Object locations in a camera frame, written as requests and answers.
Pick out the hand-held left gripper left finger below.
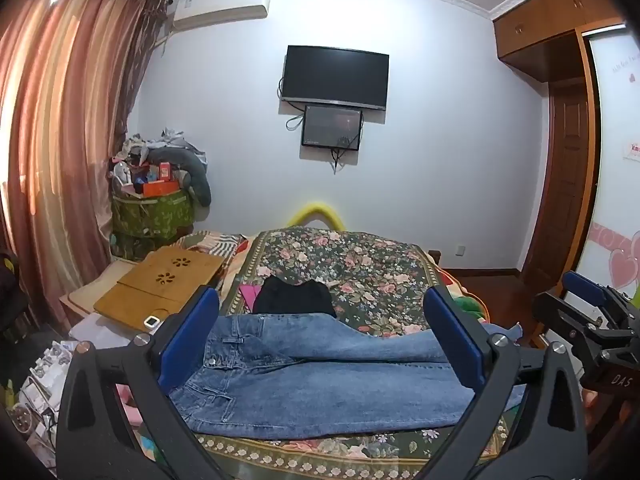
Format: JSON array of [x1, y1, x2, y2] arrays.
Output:
[[55, 285, 236, 480]]

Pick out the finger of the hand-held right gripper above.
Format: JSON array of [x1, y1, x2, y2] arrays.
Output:
[[532, 292, 601, 356], [561, 271, 633, 311]]

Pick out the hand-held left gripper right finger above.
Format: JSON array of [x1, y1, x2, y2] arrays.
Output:
[[422, 285, 588, 480]]

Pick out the blue denim pants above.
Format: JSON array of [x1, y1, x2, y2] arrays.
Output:
[[170, 312, 526, 441]]

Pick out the colourful fleece blanket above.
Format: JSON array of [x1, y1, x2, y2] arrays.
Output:
[[435, 265, 486, 321]]

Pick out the bamboo folding lap table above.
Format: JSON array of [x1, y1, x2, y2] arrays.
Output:
[[93, 250, 226, 333]]

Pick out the striped blanket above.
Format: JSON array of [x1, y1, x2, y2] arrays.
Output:
[[175, 230, 251, 266]]

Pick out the white heart print wardrobe door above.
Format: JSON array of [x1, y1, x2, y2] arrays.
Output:
[[580, 25, 640, 306]]

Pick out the black garment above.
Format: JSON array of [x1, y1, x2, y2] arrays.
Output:
[[252, 277, 338, 318]]

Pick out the wooden door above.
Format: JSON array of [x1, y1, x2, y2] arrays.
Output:
[[520, 80, 593, 281]]

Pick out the green fabric storage bag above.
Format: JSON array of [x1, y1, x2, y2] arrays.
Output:
[[110, 190, 196, 261]]

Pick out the floral blanket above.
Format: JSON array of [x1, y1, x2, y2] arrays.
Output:
[[195, 227, 511, 480]]

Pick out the orange box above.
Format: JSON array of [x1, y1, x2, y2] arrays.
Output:
[[142, 180, 181, 198]]

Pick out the grey long pillow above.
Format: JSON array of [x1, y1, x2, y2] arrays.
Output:
[[147, 145, 213, 206]]

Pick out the yellow foam arch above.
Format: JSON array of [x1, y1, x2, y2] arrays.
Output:
[[286, 203, 348, 233]]

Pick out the dark bag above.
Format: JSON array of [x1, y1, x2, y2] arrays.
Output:
[[0, 247, 31, 341]]

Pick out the pile of clothes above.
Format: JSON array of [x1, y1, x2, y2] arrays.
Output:
[[115, 130, 201, 167]]

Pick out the pink curtain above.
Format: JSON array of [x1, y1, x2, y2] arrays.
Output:
[[0, 0, 171, 331]]

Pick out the wooden overhead cabinet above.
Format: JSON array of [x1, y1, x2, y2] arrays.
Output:
[[492, 0, 631, 83]]

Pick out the white air conditioner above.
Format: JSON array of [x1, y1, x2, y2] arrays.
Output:
[[170, 0, 273, 31]]

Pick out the black monitor cable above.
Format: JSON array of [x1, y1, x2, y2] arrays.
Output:
[[329, 147, 352, 176]]

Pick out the small black wall monitor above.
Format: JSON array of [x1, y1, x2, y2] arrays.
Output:
[[301, 104, 363, 152]]

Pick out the large black wall television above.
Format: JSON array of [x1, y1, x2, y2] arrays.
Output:
[[280, 45, 391, 111]]

